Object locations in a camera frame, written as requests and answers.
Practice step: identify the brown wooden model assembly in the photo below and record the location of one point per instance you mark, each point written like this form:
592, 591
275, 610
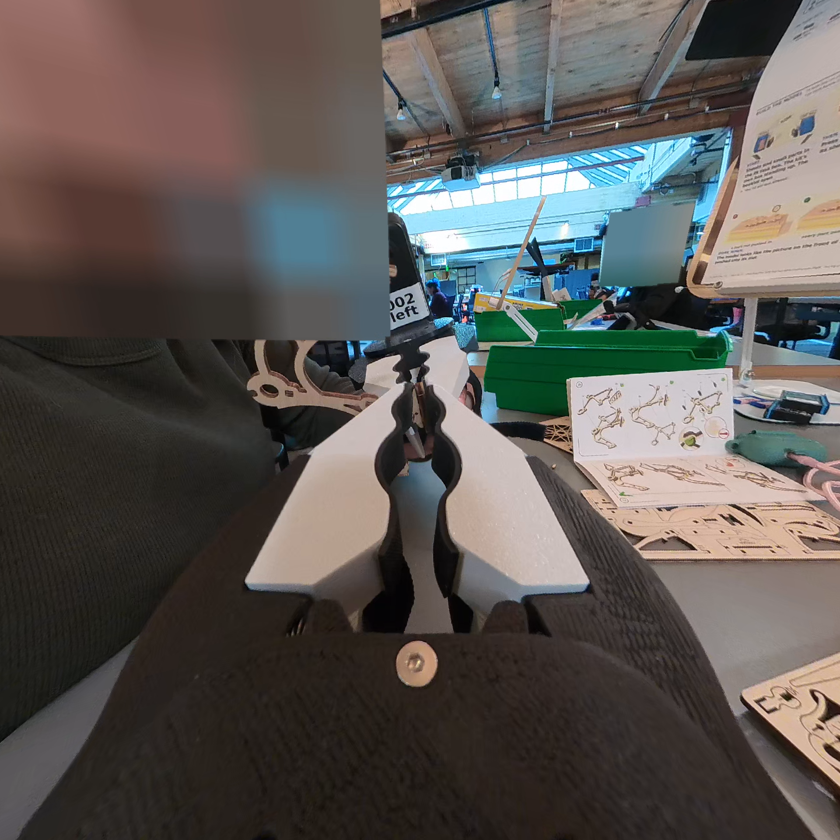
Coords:
282, 390

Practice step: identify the long green plastic bin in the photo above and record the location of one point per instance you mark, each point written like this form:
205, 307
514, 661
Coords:
604, 367

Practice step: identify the thin wooden stick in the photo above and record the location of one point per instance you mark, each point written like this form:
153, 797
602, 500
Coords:
522, 253

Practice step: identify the wooden part sheet under booklet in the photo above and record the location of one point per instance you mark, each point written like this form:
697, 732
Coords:
709, 528

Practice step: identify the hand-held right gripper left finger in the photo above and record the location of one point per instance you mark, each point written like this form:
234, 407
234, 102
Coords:
328, 518

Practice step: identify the ceiling projector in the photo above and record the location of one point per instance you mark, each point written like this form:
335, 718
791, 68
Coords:
459, 169

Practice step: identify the wooden part sheet with cutouts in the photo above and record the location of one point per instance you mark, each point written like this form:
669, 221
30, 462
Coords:
797, 715

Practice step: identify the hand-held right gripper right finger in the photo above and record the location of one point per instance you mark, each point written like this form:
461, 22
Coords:
512, 518

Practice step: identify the white clipboard stand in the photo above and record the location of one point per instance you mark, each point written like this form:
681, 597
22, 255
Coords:
751, 341

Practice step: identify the small green plastic bin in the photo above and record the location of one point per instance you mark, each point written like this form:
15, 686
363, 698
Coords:
518, 321

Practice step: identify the small wooden lattice sheet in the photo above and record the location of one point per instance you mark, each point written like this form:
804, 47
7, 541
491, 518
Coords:
558, 434

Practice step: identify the person's dark green sweater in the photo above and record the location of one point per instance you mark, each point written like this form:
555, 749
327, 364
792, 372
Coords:
118, 512

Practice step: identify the white instruction booklet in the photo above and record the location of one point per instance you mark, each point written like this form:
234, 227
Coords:
656, 426

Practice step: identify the wooden clipboard with instruction sheet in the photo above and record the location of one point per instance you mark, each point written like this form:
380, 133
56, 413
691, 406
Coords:
774, 164

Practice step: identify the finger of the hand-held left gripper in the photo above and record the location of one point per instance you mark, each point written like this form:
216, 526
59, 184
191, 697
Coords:
379, 388
449, 367

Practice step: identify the small blue black device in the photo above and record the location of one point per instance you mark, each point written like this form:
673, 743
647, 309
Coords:
794, 407

